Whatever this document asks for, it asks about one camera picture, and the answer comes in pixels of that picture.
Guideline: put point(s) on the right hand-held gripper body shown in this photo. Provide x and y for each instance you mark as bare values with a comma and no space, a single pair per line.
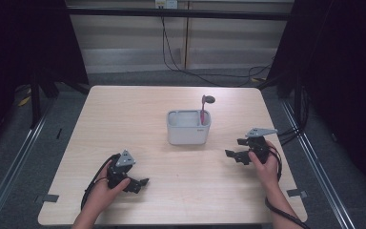
260,147

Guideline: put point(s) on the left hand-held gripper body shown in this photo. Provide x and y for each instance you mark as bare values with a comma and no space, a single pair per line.
118,171

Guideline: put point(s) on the white toothbrush holder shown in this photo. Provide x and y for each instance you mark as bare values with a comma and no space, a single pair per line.
187,133

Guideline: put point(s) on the person's right hand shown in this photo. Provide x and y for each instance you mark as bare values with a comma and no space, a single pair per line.
268,170

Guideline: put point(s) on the person's left hand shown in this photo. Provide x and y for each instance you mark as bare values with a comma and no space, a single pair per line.
106,194

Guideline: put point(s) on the grey tape strip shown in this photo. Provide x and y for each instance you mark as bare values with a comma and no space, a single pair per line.
47,198
297,193

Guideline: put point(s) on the black stand leg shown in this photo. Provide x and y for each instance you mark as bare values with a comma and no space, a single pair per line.
35,101

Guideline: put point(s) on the black curtain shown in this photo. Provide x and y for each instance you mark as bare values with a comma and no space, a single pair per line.
9,63
346,79

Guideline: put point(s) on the yellow floor tape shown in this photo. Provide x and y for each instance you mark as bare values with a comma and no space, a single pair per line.
24,101

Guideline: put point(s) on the metal floor rail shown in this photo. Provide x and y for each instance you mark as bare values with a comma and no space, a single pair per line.
317,165
12,168

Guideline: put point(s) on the black horizontal frame bar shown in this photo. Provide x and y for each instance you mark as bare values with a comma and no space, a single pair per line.
178,13

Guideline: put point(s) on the white wall socket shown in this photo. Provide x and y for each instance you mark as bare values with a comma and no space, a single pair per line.
166,4

